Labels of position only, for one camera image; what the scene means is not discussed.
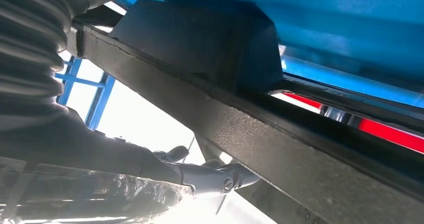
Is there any blue metal shelf rack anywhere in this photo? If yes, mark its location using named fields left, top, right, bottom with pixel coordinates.
left=54, top=57, right=117, bottom=131
left=115, top=0, right=424, bottom=109

